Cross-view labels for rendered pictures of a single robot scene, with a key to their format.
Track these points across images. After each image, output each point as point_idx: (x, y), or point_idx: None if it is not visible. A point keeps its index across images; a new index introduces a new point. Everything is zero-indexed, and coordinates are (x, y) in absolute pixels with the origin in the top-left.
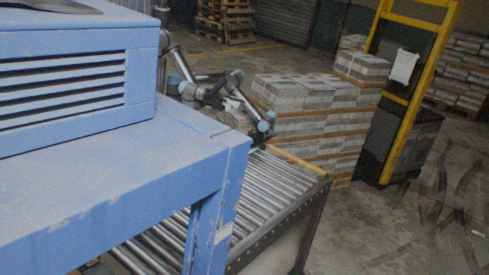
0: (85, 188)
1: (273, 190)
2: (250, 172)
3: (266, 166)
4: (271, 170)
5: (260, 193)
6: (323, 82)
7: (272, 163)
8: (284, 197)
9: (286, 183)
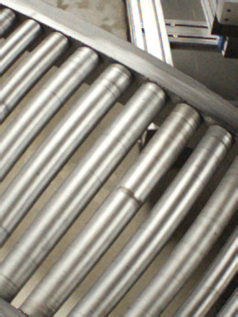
0: None
1: (35, 238)
2: (135, 164)
3: (202, 222)
4: (184, 242)
5: (7, 194)
6: None
7: (235, 241)
8: (5, 271)
9: (99, 288)
